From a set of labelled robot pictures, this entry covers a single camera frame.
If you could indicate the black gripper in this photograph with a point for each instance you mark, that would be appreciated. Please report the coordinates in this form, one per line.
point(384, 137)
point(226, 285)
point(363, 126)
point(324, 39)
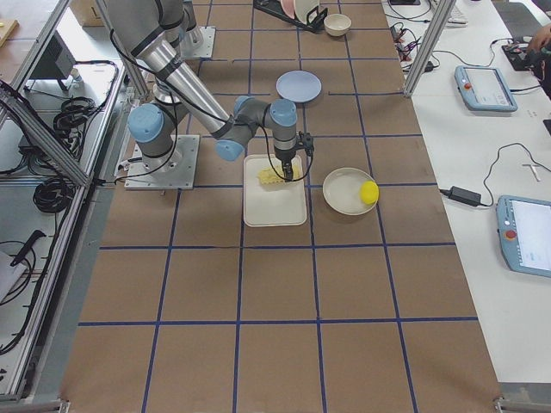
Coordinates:
point(284, 155)

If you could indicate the yellow bread loaf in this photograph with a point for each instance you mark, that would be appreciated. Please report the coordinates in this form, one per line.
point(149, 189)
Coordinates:
point(272, 177)

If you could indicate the light blue plate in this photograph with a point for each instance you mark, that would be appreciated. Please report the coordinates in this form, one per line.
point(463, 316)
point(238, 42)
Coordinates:
point(298, 86)

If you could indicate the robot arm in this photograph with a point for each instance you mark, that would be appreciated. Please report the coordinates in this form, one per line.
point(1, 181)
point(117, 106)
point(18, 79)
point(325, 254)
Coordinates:
point(187, 31)
point(154, 32)

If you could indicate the black plate rack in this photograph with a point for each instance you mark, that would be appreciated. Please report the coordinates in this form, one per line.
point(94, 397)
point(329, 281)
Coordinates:
point(274, 8)

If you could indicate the cream white plate in rack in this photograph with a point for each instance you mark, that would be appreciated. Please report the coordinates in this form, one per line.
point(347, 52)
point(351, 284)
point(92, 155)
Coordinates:
point(306, 10)

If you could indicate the pink plate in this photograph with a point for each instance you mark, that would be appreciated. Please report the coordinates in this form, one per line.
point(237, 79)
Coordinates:
point(288, 8)

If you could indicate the white rectangular tray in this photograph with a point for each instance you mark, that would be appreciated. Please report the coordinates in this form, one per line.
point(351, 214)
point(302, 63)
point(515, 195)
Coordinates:
point(271, 204)

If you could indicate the white shallow dish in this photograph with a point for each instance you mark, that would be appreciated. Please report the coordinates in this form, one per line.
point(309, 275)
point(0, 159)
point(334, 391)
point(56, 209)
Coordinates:
point(341, 191)

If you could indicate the yellow lemon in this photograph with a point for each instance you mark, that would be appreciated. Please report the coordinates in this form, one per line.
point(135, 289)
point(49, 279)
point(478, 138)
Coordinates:
point(369, 192)

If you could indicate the cream white bowl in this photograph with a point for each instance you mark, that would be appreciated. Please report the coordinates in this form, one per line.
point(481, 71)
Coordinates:
point(337, 24)

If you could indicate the black power brick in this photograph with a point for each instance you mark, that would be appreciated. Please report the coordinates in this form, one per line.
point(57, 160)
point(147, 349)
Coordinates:
point(465, 196)

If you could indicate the far teach pendant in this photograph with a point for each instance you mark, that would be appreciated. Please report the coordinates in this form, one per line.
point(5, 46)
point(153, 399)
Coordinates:
point(484, 89)

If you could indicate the teach pendant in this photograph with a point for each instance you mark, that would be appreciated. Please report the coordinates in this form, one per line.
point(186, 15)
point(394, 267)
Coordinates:
point(484, 89)
point(524, 234)

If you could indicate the near teach pendant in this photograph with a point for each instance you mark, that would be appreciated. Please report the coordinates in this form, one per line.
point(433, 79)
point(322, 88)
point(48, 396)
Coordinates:
point(524, 234)

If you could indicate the cardboard box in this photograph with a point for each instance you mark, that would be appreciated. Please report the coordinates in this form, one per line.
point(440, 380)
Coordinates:
point(89, 13)

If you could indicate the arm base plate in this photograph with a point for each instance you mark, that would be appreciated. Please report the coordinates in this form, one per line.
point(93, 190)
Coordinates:
point(205, 48)
point(173, 170)

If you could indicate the aluminium frame post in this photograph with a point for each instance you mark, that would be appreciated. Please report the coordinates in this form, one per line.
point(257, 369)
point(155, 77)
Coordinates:
point(430, 38)

